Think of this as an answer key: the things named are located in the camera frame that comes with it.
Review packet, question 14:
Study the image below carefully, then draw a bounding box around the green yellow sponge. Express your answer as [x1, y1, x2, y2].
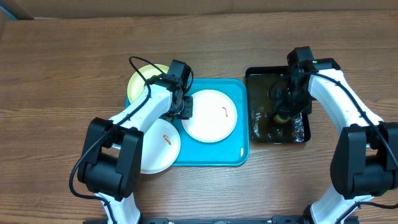
[273, 114, 290, 124]

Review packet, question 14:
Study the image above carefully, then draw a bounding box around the white plate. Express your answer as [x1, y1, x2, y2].
[182, 90, 238, 143]
[141, 119, 181, 174]

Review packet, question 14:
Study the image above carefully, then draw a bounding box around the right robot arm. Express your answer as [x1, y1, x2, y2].
[268, 47, 397, 223]

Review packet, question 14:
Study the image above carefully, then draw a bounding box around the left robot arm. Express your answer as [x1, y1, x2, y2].
[69, 60, 193, 223]

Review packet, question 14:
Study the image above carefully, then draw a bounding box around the black water basin tray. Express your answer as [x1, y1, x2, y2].
[245, 66, 311, 144]

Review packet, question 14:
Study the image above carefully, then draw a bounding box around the teal plastic tray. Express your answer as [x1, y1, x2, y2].
[122, 78, 250, 167]

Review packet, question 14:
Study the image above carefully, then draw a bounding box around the yellow-green plate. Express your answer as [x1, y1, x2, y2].
[127, 65, 161, 103]

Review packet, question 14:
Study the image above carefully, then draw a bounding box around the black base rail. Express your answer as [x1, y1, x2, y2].
[83, 214, 360, 224]

